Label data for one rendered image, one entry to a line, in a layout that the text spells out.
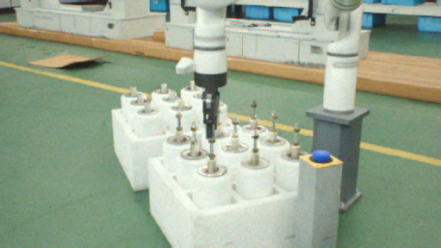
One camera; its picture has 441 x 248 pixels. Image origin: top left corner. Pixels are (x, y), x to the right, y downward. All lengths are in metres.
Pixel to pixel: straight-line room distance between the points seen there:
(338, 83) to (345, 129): 0.14
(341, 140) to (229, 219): 0.48
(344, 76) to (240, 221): 0.55
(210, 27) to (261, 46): 2.35
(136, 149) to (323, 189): 0.73
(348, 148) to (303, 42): 1.79
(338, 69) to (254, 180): 0.45
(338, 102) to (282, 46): 1.85
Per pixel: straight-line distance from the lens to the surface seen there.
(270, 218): 1.25
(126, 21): 4.41
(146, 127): 1.67
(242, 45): 3.51
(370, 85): 3.02
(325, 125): 1.52
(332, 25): 1.46
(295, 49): 3.28
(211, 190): 1.18
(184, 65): 1.10
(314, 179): 1.11
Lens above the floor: 0.74
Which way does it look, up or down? 18 degrees down
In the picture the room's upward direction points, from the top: straight up
